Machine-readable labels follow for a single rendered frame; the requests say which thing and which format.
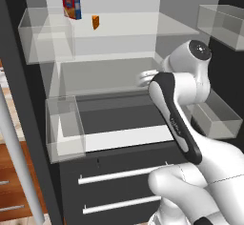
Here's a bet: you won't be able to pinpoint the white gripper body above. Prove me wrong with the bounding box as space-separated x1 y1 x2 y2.
135 69 160 89

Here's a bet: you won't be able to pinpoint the clear fridge drawer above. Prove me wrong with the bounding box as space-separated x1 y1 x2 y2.
57 56 164 97

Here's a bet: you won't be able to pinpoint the glass fridge shelf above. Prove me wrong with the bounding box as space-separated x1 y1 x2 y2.
65 11 200 40

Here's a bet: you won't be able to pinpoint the dark fridge door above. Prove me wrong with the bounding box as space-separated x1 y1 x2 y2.
206 0 244 147
0 0 65 225

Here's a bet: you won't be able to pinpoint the wooden cabinet drawers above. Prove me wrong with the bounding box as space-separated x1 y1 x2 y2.
0 140 49 221

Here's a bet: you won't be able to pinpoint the black freezer drawer front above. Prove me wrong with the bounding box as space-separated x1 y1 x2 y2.
58 140 189 195
60 184 164 225

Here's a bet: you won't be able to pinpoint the large clear door bin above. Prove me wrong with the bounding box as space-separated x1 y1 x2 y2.
17 7 76 66

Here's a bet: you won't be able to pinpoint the red and blue box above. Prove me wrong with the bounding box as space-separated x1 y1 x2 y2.
61 0 83 21

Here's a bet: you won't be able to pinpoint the silver drawer handle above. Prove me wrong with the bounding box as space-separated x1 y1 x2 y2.
77 162 174 186
82 194 163 215

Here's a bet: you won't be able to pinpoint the grey fridge door handle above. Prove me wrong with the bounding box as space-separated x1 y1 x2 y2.
0 85 46 225

